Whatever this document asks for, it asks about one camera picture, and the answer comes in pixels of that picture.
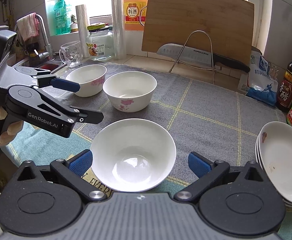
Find plain white bowl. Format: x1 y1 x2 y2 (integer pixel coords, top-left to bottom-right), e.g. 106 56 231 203
90 118 177 192

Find gloved hand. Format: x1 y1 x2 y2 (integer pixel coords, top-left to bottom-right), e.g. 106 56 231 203
0 106 24 146

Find red basin in sink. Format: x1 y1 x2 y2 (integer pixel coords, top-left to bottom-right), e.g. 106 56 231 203
39 63 59 72

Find glass jar yellow lid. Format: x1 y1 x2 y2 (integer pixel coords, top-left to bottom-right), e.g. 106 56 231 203
86 22 113 61

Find pink cloth on faucet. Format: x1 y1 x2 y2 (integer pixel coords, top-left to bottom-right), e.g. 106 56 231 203
17 12 39 41

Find metal faucet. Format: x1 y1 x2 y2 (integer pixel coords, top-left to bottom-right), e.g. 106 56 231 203
23 13 54 61

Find wooden cutting board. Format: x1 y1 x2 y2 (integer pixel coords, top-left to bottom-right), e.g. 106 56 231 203
142 0 254 65

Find salt bag blue white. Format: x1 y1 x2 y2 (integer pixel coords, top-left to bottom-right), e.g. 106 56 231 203
246 50 278 107

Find kitchen knife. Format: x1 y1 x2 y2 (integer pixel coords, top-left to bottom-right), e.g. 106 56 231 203
157 43 250 73

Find floral bowl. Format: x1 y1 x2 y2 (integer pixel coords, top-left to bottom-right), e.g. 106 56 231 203
103 71 157 113
66 64 107 98

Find orange cooking wine jug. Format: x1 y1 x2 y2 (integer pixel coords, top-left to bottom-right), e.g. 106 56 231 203
123 0 147 31

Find glass mug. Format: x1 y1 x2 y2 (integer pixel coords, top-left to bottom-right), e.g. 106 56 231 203
59 41 83 68

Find green dish soap bottle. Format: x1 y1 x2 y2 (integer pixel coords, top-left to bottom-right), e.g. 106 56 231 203
53 0 71 35

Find wire rack stand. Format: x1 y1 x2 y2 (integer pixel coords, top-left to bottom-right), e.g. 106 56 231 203
157 30 222 84

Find lower stacked plates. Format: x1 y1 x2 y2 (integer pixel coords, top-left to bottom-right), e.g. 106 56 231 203
255 136 292 208

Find grey checked table mat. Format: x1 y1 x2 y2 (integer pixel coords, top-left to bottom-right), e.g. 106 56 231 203
2 71 286 194

